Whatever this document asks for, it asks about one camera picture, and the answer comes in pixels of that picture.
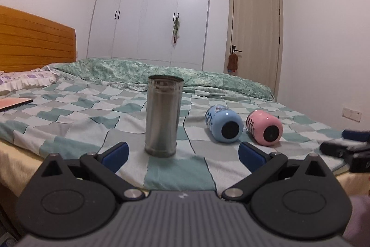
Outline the checkered patchwork blanket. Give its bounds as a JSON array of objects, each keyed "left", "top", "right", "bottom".
[{"left": 0, "top": 81, "right": 350, "bottom": 191}]

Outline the blue printed cup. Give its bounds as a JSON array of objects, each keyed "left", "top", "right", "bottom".
[{"left": 205, "top": 105, "right": 244, "bottom": 144}]

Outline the white wall socket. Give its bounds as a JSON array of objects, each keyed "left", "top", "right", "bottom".
[{"left": 342, "top": 107, "right": 362, "bottom": 122}]

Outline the hanging dried plant ornament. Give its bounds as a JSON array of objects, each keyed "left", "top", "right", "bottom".
[{"left": 172, "top": 13, "right": 181, "bottom": 48}]

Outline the yellow bedsheet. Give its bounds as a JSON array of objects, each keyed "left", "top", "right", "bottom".
[{"left": 0, "top": 139, "right": 370, "bottom": 201}]

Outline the white wardrobe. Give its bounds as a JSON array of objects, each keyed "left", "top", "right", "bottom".
[{"left": 87, "top": 0, "right": 213, "bottom": 71}]

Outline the stainless steel cup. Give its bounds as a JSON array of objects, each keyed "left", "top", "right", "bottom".
[{"left": 145, "top": 75, "right": 184, "bottom": 157}]

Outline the pink flat book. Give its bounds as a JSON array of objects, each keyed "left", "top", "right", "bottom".
[{"left": 0, "top": 98, "right": 33, "bottom": 113}]

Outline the purple floral pillow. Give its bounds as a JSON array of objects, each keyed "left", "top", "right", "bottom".
[{"left": 0, "top": 68, "right": 65, "bottom": 97}]

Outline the green floral duvet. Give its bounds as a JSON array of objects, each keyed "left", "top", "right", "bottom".
[{"left": 43, "top": 57, "right": 275, "bottom": 101}]

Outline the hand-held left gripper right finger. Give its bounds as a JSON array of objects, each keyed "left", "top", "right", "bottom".
[{"left": 221, "top": 141, "right": 336, "bottom": 203}]

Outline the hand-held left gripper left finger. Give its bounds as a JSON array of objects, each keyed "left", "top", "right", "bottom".
[{"left": 37, "top": 142, "right": 146, "bottom": 203}]

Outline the wooden headboard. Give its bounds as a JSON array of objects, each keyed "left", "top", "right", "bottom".
[{"left": 0, "top": 5, "right": 77, "bottom": 74}]

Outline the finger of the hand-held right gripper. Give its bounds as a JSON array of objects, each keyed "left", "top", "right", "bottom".
[
  {"left": 342, "top": 129, "right": 370, "bottom": 141},
  {"left": 320, "top": 140, "right": 370, "bottom": 158}
]

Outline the light wooden door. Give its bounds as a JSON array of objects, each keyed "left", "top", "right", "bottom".
[{"left": 224, "top": 0, "right": 284, "bottom": 101}]

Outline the person's pink clothing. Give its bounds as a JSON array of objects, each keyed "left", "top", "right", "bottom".
[{"left": 343, "top": 194, "right": 370, "bottom": 245}]

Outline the pink printed cup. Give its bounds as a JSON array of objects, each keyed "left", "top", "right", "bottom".
[{"left": 246, "top": 109, "right": 283, "bottom": 146}]

